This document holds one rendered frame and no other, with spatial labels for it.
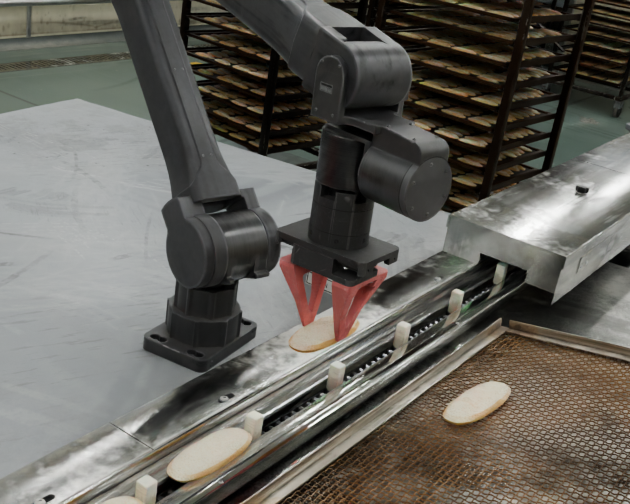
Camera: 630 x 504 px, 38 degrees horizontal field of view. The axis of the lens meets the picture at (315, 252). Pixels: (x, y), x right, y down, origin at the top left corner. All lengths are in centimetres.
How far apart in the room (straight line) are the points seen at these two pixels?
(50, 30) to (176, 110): 539
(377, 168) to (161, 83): 34
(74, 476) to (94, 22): 593
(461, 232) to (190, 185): 47
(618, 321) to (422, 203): 64
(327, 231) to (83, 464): 29
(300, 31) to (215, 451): 38
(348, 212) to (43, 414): 36
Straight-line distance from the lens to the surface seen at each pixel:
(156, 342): 103
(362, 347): 105
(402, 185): 75
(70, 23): 648
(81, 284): 119
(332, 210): 81
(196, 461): 82
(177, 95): 102
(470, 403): 87
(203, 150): 100
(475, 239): 130
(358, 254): 82
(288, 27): 84
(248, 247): 97
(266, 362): 97
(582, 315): 134
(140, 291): 118
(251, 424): 86
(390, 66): 80
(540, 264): 127
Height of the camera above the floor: 135
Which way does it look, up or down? 23 degrees down
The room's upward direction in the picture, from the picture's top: 9 degrees clockwise
